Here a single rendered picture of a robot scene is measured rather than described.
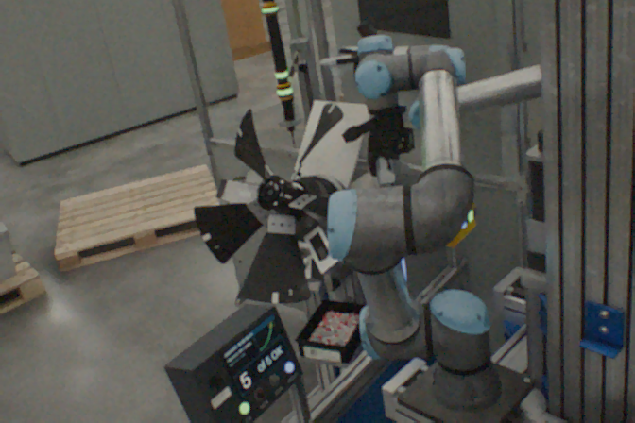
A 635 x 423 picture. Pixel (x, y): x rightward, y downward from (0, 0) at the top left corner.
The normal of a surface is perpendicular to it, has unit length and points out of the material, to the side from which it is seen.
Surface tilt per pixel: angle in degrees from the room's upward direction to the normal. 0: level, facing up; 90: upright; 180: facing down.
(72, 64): 90
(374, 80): 90
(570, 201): 90
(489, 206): 90
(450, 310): 7
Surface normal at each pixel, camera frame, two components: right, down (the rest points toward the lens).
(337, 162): -0.57, -0.28
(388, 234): -0.16, 0.30
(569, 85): -0.70, 0.38
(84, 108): 0.55, 0.26
